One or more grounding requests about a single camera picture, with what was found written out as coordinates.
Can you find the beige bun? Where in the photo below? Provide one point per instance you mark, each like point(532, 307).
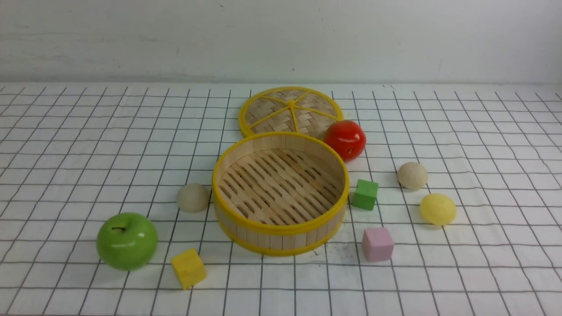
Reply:
point(192, 198)
point(412, 176)

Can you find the yellow bun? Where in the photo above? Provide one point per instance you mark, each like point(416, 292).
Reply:
point(438, 209)

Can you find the bamboo steamer tray yellow rim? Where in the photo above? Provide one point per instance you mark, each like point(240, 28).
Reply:
point(280, 193)

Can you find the woven bamboo steamer lid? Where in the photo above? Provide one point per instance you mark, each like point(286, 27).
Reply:
point(289, 109)

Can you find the red tomato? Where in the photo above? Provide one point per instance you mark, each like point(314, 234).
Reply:
point(347, 139)

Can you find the green cube block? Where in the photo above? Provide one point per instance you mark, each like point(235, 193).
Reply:
point(365, 195)

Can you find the pink cube block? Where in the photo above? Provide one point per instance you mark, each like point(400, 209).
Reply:
point(377, 244)

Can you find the yellow cube block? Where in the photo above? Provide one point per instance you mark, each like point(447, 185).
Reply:
point(189, 268)

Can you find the green apple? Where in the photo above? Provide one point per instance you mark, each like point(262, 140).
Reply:
point(127, 241)

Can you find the white grid tablecloth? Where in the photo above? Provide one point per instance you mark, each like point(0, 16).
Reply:
point(74, 155)

